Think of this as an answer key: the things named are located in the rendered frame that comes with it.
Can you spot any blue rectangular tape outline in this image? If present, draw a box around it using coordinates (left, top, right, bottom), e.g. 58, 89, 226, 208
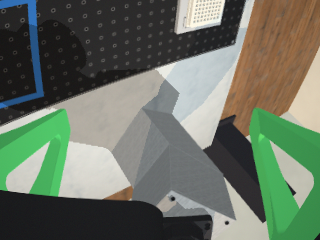
0, 0, 44, 108

